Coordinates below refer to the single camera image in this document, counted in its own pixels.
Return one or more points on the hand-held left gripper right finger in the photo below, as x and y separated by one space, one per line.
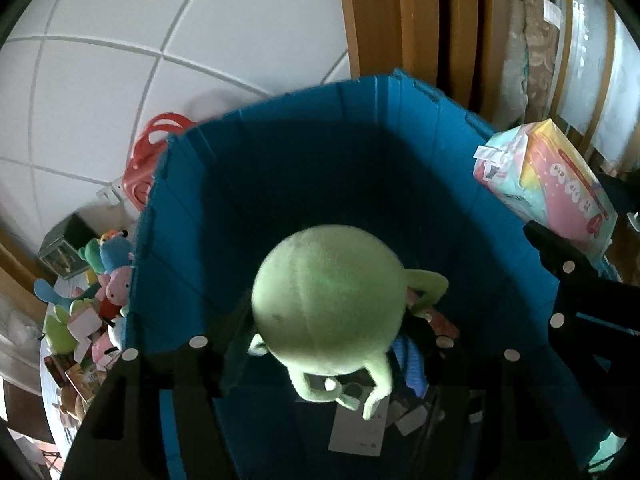
412 367

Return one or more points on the blue plastic storage box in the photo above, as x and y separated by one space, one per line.
320 160

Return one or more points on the large white card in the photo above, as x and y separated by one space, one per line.
357 432

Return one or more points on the pile of plush toys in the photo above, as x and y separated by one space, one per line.
95 300

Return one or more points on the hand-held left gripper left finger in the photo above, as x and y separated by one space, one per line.
232 365

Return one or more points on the dark green box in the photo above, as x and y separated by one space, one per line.
65 245

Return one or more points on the small white paper tag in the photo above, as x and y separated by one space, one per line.
411 420

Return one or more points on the round green plush toy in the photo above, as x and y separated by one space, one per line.
325 300

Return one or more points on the red plastic basket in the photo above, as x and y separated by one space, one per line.
145 165

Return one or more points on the patterned beige curtain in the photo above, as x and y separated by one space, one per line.
537 35

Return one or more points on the pastel plastic packet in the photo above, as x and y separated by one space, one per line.
545 180

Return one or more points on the wooden door frame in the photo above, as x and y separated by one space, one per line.
425 25

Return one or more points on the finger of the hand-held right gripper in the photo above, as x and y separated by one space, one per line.
560 257
622 197

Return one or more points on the red pink packet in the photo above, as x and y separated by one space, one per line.
442 322

